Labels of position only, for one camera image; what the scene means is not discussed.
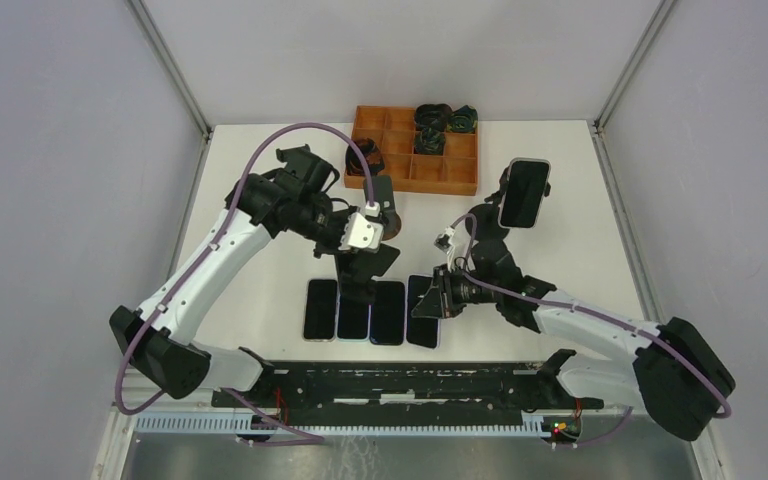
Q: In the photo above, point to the small black folding phone stand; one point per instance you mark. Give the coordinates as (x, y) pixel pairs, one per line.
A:
(385, 258)

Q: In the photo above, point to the phone with blue case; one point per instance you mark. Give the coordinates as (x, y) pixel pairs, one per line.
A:
(353, 320)

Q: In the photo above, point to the brown round phone stand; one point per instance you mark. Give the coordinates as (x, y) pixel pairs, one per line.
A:
(383, 188)

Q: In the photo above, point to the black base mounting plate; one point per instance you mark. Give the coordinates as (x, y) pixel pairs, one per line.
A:
(401, 394)

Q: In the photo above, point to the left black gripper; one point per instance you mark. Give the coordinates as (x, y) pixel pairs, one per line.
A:
(333, 248)

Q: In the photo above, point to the black phone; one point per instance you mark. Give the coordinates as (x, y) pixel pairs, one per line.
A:
(387, 318)

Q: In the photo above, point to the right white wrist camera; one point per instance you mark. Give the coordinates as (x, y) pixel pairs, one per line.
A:
(447, 240)

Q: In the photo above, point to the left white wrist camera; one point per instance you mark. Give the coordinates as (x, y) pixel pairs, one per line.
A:
(364, 229)

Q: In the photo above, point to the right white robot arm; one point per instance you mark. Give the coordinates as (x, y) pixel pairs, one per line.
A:
(669, 371)

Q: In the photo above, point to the phone with clear case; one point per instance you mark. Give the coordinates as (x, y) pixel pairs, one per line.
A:
(320, 313)

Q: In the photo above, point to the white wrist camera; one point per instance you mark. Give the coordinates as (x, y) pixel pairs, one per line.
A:
(364, 229)
(447, 240)

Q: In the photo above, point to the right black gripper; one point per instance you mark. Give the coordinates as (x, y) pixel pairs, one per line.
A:
(439, 301)

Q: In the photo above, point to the phone with white case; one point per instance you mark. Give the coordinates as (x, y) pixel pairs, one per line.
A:
(420, 331)

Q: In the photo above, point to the orange compartment tray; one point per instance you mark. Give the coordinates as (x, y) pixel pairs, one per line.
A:
(431, 149)

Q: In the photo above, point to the blue toothed cable duct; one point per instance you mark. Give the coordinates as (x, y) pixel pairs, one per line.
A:
(242, 423)

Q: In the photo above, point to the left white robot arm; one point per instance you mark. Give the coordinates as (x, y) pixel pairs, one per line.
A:
(158, 337)

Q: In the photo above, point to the phone with pale case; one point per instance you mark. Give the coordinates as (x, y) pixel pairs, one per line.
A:
(525, 185)

